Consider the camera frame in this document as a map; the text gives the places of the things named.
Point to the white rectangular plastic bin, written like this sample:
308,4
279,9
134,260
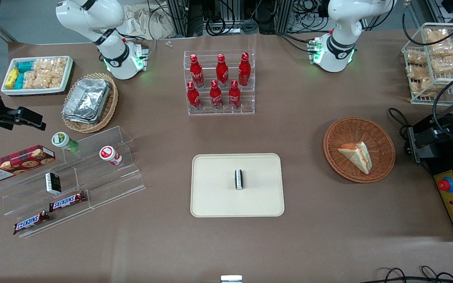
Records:
34,91

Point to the teal snack packet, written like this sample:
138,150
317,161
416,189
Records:
19,81
25,66

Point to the aluminium foil tray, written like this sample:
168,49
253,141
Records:
87,100

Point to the oval tan wicker basket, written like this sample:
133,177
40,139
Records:
110,108

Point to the red tartan cookie box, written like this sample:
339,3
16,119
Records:
14,163

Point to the clear fried snack bag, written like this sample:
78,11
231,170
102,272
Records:
421,87
448,65
417,72
416,57
444,49
435,35

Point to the red capped drink bottle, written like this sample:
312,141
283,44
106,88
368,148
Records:
109,154

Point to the Snickers chocolate bar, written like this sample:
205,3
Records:
67,201
31,223

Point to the red emergency stop button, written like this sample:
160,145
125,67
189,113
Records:
446,184

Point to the beige plastic tray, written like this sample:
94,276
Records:
214,188

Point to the aluminium profile frame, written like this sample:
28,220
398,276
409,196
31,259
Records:
179,15

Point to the triangular sandwich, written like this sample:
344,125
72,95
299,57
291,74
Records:
358,157

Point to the green capped drink bottle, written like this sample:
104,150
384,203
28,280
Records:
63,141

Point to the small black white carton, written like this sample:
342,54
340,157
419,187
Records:
53,183

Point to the yellow snack packet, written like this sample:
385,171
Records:
11,78

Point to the clear rice cracker bag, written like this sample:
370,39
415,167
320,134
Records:
49,65
49,80
30,80

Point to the clear acrylic bottle rack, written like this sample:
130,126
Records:
248,107

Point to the small silver device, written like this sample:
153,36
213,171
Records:
231,279

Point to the small black silver box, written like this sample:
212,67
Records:
238,180

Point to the clear acrylic stepped shelf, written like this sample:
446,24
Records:
108,184

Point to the beige crumpled cloth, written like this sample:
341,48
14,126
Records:
144,21

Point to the red cola bottle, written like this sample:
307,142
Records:
196,72
234,96
216,96
244,70
221,72
193,98

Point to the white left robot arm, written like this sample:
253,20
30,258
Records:
344,23

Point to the round brown wicker basket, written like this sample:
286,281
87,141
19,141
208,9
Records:
344,129

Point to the black machine with yellow panel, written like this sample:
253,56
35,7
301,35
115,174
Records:
452,212

